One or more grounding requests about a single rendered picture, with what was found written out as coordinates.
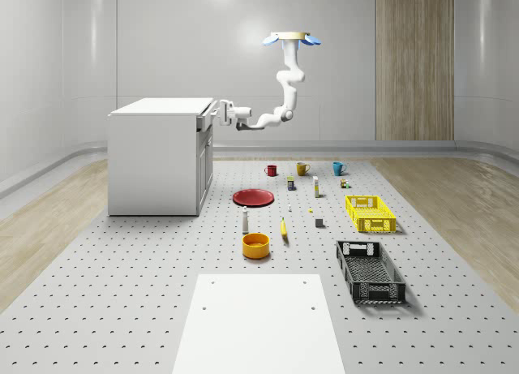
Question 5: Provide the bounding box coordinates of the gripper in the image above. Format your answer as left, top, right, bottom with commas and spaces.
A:
213, 99, 237, 128

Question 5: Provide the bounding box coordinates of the white cabinet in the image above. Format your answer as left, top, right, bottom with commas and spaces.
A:
107, 97, 216, 217

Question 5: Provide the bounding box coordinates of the red plate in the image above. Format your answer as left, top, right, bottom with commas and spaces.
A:
232, 188, 276, 208

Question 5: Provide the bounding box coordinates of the yellow bowl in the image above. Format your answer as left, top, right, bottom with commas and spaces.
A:
242, 233, 271, 261

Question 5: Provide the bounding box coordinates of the yellow basket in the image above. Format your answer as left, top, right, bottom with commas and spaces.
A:
345, 195, 397, 234

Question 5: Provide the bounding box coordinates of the white board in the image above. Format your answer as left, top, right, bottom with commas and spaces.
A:
172, 273, 346, 374

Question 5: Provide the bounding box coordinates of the dark grey basket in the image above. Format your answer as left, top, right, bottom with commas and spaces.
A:
335, 240, 407, 306

